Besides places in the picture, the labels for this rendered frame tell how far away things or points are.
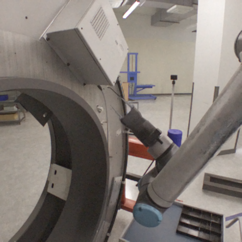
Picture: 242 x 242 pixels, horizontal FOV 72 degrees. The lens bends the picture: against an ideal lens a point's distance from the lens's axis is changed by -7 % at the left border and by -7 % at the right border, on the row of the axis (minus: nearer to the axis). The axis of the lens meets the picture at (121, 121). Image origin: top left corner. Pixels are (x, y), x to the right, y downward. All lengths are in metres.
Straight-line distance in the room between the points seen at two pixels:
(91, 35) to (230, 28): 3.01
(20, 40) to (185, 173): 0.53
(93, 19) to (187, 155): 0.43
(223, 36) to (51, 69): 2.97
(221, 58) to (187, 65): 7.82
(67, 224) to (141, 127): 0.63
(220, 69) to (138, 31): 7.14
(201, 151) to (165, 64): 9.95
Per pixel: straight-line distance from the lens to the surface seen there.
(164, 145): 0.62
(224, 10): 3.37
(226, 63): 3.35
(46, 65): 0.56
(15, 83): 0.44
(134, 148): 1.53
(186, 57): 10.97
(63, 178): 1.07
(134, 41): 9.79
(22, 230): 1.30
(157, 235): 1.20
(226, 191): 2.64
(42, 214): 1.26
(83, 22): 0.51
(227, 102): 0.44
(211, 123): 0.44
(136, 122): 0.64
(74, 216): 0.99
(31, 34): 0.54
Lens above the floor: 1.58
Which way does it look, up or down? 17 degrees down
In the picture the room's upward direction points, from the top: straight up
